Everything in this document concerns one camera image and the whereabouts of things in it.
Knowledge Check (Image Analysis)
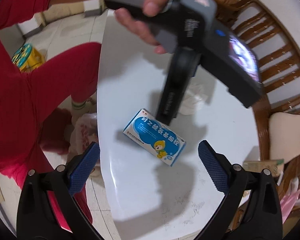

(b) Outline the light blue medicine box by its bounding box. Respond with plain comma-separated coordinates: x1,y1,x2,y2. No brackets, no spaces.
123,109,186,167

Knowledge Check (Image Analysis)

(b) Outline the white tissue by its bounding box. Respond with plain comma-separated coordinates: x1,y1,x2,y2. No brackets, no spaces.
178,83,207,115

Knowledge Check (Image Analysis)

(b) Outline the white plastic trash bag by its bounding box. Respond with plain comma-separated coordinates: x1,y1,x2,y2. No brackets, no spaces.
67,113,98,162

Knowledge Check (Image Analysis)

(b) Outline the person's left hand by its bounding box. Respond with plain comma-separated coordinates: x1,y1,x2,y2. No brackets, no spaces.
114,0,178,55

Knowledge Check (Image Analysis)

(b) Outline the white-top wooden coffee table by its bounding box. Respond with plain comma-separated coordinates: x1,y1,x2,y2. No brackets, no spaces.
97,11,258,239

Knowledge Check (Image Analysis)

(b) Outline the beige cushion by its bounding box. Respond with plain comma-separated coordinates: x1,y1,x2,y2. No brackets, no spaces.
269,112,300,164

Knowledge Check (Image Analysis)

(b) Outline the pink plastic bag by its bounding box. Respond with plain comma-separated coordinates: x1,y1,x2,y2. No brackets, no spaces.
280,190,300,223

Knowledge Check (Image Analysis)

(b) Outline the long wooden bench sofa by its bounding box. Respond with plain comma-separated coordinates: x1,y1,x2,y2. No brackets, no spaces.
212,0,300,205

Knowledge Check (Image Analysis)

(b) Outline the yellow green plastic stool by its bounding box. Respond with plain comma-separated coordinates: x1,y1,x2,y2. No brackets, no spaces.
11,43,45,73

